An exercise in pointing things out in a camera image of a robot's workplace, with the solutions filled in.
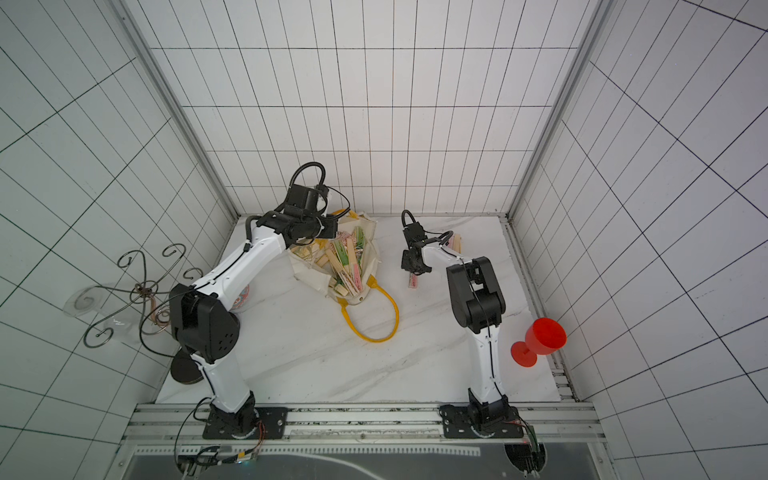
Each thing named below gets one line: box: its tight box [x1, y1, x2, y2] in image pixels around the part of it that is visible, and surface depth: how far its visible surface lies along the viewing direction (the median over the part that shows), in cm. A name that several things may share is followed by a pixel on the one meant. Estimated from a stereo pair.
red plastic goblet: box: [511, 317, 567, 368], surface depth 75 cm
